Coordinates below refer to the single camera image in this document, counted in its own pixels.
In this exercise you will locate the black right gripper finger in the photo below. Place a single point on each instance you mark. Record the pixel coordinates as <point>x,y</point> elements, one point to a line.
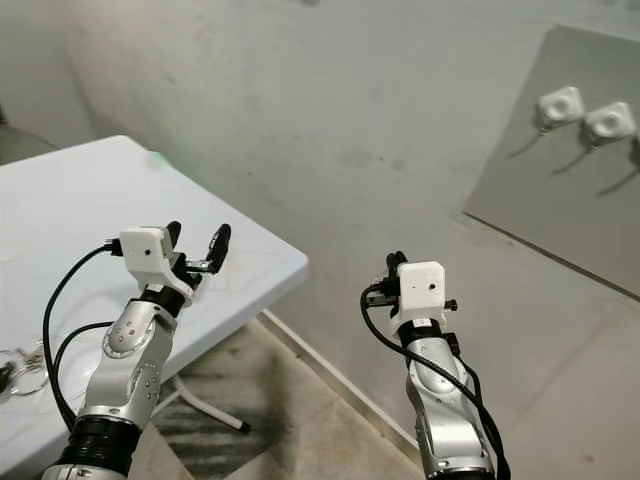
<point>401,260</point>
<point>391,265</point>

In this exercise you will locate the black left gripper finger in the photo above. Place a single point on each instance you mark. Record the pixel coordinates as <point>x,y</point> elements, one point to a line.
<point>219,247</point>
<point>173,232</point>

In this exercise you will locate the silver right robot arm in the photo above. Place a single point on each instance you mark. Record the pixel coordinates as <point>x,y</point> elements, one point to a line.
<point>445,410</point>

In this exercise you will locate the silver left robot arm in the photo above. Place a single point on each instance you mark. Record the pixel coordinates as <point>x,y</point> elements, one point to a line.
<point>125,375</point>

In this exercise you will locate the white folding table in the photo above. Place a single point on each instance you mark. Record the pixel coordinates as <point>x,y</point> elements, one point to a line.
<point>60,220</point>

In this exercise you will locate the white table leg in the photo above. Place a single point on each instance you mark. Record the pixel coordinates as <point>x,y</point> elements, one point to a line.
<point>215,408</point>

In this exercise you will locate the key bunch with black key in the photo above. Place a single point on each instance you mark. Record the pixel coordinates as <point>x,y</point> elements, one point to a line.
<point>20,372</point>

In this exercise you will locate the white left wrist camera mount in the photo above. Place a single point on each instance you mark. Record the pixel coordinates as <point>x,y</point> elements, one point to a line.
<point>145,255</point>

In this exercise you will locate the grey wall panel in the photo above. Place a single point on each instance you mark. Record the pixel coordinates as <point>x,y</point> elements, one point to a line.
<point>560,210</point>

